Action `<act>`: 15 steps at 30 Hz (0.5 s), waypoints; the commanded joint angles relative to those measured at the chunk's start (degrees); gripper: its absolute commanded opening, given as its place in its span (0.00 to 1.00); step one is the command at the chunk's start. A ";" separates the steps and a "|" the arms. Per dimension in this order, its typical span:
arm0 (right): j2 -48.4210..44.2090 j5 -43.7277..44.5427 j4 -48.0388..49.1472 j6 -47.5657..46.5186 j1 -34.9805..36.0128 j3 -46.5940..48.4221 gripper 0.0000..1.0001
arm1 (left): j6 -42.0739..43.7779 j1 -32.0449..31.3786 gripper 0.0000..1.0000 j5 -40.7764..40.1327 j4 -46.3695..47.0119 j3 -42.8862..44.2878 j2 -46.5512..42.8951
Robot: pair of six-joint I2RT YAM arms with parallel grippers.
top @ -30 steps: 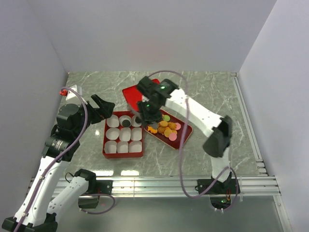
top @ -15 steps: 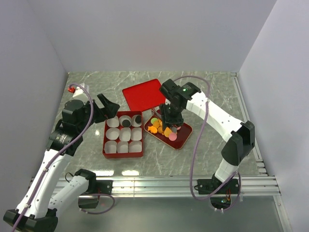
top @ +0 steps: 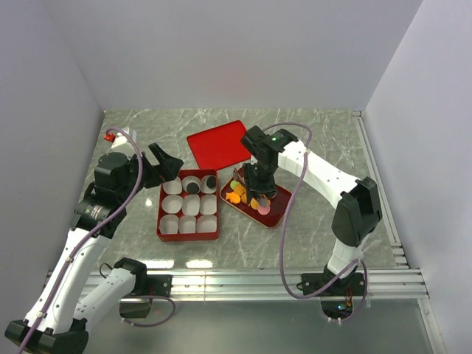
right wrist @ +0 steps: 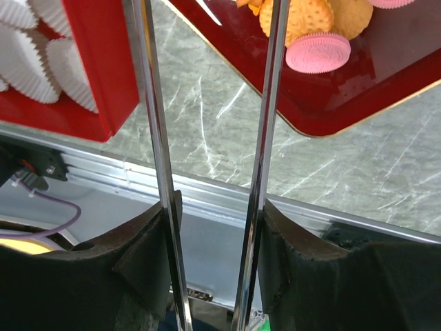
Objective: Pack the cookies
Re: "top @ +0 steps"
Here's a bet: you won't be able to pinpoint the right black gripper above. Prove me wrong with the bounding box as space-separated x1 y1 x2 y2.
243 160 278 204

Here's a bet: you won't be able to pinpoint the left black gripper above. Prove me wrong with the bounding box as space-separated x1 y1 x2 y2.
119 142 183 203

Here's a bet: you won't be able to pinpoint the black sandwich cookie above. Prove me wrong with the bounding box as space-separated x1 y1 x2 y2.
186 181 200 194
206 176 217 189

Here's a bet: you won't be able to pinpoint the orange fish cookie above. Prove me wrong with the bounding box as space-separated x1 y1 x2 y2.
225 192 241 204

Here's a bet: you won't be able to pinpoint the metal tongs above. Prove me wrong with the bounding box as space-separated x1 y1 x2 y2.
232 167 271 207

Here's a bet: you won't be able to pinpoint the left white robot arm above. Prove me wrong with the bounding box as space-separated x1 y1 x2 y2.
4 143 184 353

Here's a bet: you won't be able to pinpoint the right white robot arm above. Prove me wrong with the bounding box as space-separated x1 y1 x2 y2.
241 126 383 294

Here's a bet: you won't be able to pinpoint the orange sandwich cookie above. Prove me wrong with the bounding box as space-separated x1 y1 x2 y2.
250 198 259 210

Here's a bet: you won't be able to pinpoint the dark red gold-rimmed tray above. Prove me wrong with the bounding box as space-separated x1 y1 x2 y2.
219 177 292 229

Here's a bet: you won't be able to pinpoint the pink round cookie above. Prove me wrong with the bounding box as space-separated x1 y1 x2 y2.
257 204 271 215

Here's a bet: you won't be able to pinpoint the red cookie box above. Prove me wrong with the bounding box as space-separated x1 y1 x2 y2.
156 169 219 243

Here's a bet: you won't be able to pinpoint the red box lid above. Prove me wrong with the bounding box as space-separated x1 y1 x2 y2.
187 120 251 170

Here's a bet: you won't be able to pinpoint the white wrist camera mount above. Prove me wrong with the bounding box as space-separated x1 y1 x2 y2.
103 132 135 156

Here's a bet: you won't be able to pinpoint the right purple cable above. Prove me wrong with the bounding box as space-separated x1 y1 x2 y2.
262 123 369 324

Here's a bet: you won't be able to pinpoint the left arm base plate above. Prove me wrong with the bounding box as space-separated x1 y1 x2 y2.
125 274 173 297

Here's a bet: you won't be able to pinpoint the aluminium rail frame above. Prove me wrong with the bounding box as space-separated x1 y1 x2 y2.
39 268 431 302

